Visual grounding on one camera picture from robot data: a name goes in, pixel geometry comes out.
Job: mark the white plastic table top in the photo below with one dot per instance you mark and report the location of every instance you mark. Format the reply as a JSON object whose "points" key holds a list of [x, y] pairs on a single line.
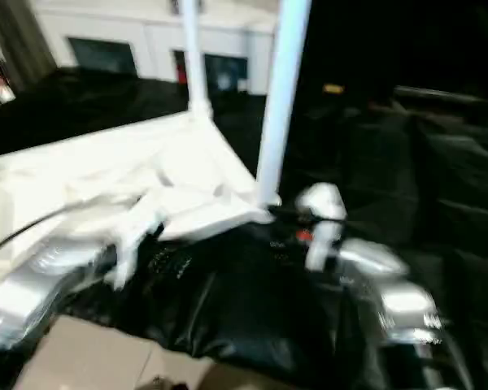
{"points": [[171, 162]]}

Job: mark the white plastic table leg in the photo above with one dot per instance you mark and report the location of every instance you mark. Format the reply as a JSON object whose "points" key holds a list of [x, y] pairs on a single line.
{"points": [[193, 57], [281, 97]]}

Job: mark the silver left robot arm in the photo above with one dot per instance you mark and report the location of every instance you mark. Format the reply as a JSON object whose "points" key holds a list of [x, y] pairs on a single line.
{"points": [[41, 276]]}

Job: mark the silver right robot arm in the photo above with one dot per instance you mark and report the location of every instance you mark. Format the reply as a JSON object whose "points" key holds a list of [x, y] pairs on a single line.
{"points": [[390, 301]]}

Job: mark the black plastic mat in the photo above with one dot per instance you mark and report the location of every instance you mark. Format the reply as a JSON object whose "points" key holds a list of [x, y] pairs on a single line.
{"points": [[252, 309]]}

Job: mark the small yellow label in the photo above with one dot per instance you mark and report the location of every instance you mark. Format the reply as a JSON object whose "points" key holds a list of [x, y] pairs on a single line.
{"points": [[333, 88]]}

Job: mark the red bottle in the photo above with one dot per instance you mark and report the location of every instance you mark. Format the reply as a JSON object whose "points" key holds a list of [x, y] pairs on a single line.
{"points": [[182, 70]]}

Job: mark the white cabinet with glass doors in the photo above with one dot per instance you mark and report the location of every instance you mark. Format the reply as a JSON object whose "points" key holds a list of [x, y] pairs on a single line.
{"points": [[130, 36]]}

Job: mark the grey curtain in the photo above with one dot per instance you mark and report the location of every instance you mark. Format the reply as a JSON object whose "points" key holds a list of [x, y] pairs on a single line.
{"points": [[20, 36]]}

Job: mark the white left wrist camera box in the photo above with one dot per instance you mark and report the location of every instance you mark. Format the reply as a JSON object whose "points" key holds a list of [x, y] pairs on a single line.
{"points": [[134, 236]]}

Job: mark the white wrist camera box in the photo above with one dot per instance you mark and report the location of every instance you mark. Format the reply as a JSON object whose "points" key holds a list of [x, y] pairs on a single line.
{"points": [[321, 203], [134, 236]]}

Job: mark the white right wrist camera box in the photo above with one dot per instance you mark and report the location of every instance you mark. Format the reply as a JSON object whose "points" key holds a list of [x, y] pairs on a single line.
{"points": [[321, 203]]}

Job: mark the black horizontal rail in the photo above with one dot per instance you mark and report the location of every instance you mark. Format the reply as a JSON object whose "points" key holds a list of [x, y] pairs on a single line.
{"points": [[447, 94]]}

